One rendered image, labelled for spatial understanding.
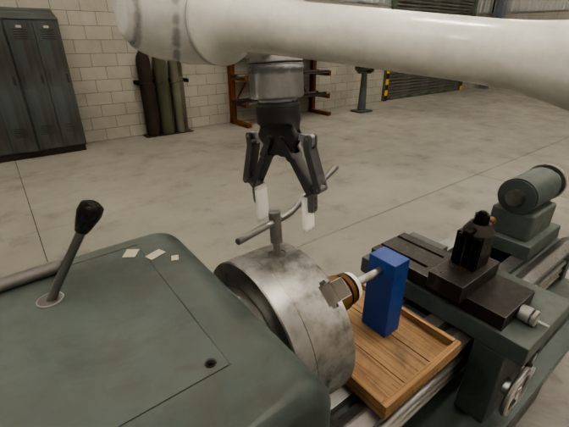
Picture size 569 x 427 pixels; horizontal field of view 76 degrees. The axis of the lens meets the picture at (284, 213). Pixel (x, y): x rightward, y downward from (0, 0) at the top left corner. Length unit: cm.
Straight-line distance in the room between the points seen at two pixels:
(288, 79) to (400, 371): 71
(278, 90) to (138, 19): 23
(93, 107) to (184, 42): 668
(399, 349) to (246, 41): 82
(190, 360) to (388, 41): 41
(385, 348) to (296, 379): 60
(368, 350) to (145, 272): 61
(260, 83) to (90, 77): 655
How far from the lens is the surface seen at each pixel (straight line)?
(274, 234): 65
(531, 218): 158
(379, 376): 96
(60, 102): 653
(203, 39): 46
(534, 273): 155
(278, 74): 59
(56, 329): 58
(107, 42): 715
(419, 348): 105
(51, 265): 69
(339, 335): 65
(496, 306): 112
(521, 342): 111
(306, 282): 63
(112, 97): 719
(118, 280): 64
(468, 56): 42
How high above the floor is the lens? 160
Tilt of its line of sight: 26 degrees down
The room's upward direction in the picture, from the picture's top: straight up
